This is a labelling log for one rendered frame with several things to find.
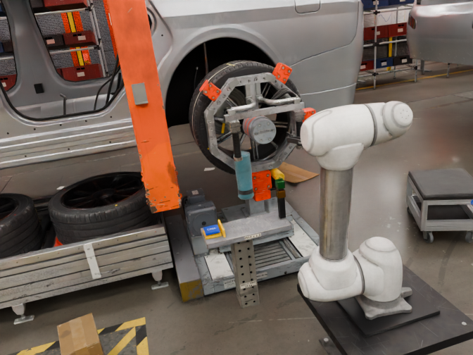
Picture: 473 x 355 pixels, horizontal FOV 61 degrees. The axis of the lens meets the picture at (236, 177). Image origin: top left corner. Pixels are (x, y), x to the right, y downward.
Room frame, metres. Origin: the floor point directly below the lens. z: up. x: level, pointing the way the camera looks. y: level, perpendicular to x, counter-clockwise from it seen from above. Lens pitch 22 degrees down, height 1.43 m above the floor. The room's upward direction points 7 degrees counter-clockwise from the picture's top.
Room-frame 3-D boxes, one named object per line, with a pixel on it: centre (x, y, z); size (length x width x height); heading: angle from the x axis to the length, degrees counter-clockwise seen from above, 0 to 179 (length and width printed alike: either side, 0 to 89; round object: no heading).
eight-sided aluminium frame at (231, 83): (2.18, -0.13, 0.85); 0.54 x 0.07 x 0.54; 103
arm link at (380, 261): (1.28, -0.50, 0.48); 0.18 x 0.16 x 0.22; 97
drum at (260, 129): (2.11, -0.15, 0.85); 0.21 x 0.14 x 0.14; 13
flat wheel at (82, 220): (2.33, 0.84, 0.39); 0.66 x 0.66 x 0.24
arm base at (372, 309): (1.28, -0.53, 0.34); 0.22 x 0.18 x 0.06; 95
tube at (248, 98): (2.04, -0.06, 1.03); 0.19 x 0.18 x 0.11; 13
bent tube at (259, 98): (2.08, -0.26, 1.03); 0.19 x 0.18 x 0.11; 13
